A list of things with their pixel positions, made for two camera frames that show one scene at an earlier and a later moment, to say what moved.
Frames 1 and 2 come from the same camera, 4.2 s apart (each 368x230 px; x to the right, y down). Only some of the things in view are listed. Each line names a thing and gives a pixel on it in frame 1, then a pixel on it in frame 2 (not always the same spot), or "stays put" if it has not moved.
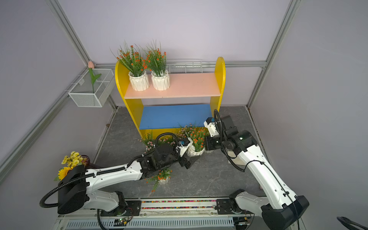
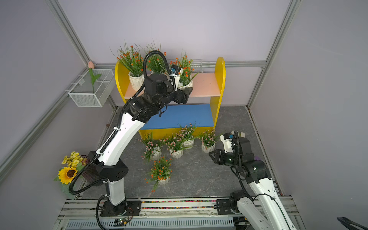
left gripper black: (183, 162) to (180, 93)
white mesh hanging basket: (82, 93) stays put
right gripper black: (207, 142) to (220, 154)
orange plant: (156, 63) stays put
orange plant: (135, 65) stays put
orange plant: (162, 177) stays put
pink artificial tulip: (91, 66) stays put
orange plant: (198, 136) to (186, 76)
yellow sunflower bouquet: (74, 160) stays put
